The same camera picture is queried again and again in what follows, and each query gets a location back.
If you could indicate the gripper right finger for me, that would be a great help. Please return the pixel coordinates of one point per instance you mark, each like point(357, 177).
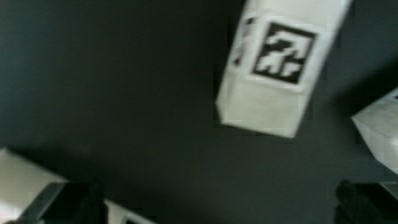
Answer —
point(366, 203)

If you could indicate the white leg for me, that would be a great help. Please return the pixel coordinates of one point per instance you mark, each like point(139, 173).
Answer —
point(375, 121)
point(283, 41)

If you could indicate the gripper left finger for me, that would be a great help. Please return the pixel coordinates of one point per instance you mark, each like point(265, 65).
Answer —
point(69, 203)

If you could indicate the white square tabletop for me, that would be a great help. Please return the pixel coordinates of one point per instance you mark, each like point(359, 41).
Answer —
point(23, 179)

